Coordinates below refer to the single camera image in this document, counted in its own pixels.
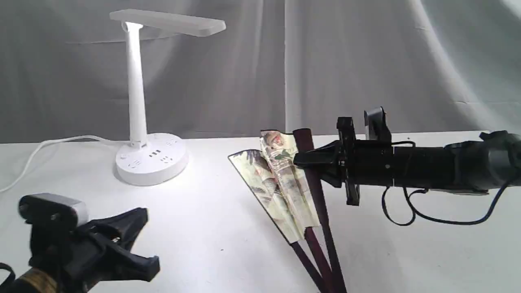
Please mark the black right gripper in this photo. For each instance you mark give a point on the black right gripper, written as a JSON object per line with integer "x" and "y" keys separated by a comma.
{"x": 359, "y": 162}

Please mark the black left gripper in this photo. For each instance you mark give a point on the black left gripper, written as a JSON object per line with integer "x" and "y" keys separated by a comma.
{"x": 76, "y": 260}

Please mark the painted folding paper fan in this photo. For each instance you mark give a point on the painted folding paper fan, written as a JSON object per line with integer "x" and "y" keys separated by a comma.
{"x": 283, "y": 191}

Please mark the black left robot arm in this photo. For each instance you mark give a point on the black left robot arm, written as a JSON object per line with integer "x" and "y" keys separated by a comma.
{"x": 32, "y": 282}

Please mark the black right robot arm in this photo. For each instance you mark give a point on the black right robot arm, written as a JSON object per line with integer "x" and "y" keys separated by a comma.
{"x": 471, "y": 167}

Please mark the white desk lamp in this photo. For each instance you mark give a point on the white desk lamp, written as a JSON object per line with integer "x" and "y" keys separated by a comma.
{"x": 150, "y": 159}

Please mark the grey backdrop curtain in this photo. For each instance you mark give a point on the grey backdrop curtain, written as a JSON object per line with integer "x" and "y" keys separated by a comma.
{"x": 434, "y": 65}

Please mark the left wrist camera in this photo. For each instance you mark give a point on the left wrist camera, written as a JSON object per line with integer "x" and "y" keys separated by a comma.
{"x": 52, "y": 210}

